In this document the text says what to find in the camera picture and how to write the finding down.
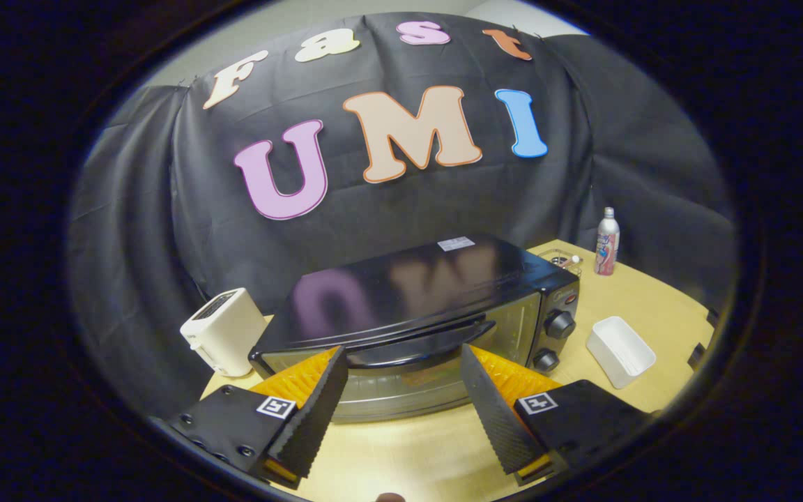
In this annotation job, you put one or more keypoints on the white rectangular container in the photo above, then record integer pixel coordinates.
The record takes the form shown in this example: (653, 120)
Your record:
(614, 362)

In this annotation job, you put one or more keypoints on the black toaster oven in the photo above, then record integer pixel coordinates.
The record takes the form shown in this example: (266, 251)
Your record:
(408, 293)

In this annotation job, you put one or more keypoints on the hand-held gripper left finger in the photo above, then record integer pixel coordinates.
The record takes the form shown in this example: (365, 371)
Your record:
(318, 411)

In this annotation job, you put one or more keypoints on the silver bottle with pink label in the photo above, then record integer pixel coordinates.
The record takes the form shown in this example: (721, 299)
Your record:
(606, 244)

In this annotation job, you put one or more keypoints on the black table edge clamp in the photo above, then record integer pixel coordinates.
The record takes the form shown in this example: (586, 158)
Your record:
(696, 355)

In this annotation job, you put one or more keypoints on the black backdrop cloth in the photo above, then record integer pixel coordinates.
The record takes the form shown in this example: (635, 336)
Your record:
(401, 202)

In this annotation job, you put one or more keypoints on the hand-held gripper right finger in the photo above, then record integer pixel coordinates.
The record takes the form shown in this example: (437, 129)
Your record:
(492, 411)

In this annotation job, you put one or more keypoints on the white slot toaster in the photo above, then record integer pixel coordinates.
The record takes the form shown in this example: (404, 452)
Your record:
(227, 335)

